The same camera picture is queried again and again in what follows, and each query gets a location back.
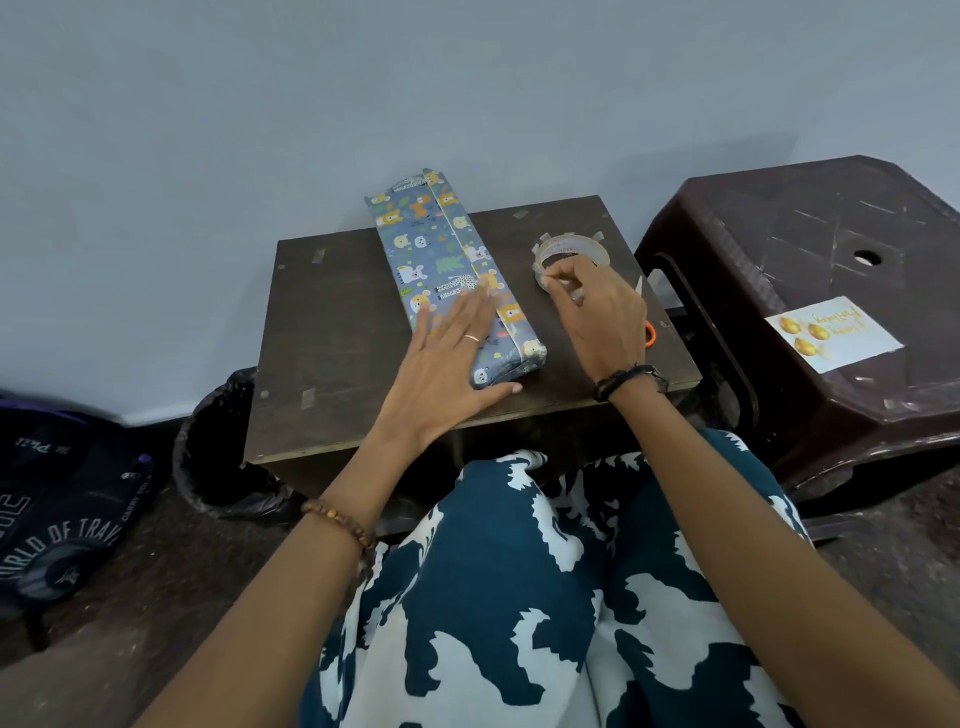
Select person's right hand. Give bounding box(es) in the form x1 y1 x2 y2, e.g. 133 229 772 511
541 254 650 385

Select person's left hand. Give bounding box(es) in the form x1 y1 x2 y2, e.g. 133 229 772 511
371 284 524 455

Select orange handled scissors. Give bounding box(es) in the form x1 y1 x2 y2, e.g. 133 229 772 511
634 275 660 350

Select clear tape roll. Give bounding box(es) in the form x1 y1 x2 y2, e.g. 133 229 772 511
530 230 613 305

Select blue animal-print wrapping paper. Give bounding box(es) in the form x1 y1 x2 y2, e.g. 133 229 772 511
364 167 549 391

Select white card with gold stickers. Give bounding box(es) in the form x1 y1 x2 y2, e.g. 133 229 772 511
764 296 906 376

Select person's left forearm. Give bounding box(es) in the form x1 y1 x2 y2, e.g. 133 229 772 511
134 419 421 728

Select person's right forearm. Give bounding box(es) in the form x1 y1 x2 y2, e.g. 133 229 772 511
607 371 960 728

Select small brown wooden table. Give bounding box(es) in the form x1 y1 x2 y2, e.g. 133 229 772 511
243 194 704 466

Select brown plastic stool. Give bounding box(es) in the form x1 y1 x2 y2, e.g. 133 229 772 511
633 155 960 504

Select teal white patterned trousers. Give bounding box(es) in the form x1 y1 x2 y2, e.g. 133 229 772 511
299 428 815 728

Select black trash bin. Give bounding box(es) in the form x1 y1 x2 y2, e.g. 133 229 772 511
172 367 301 526

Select black purple backpack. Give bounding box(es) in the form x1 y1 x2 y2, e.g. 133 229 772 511
0 393 157 654

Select black cord bracelet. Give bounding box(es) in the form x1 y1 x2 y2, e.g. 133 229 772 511
593 364 670 403

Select brown beaded bracelet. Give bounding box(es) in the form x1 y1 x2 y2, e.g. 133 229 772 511
300 498 379 553

